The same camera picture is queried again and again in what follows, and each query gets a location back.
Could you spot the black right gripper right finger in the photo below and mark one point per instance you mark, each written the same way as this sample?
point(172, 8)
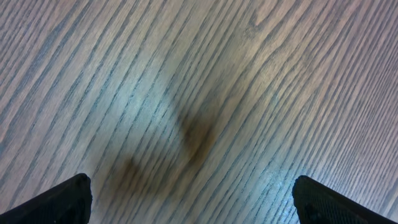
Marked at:
point(318, 204)

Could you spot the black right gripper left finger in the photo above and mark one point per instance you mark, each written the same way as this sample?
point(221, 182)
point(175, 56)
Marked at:
point(68, 202)

